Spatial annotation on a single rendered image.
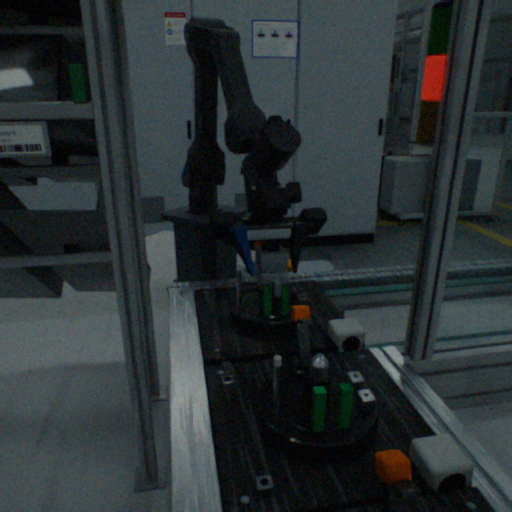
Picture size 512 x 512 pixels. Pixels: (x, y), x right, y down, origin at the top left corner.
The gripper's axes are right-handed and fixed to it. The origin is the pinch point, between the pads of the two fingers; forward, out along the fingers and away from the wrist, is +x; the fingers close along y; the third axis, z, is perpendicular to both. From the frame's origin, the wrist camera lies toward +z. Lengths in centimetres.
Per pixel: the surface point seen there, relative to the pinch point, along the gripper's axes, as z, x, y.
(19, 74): 28.2, -9.5, -28.3
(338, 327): 1.3, 12.9, 8.3
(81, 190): -256, -156, -86
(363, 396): 15.6, 23.1, 4.5
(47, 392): -14.7, 16.4, -37.4
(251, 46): -187, -235, 50
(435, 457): 20.8, 29.6, 8.5
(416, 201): 16.5, 0.1, 16.3
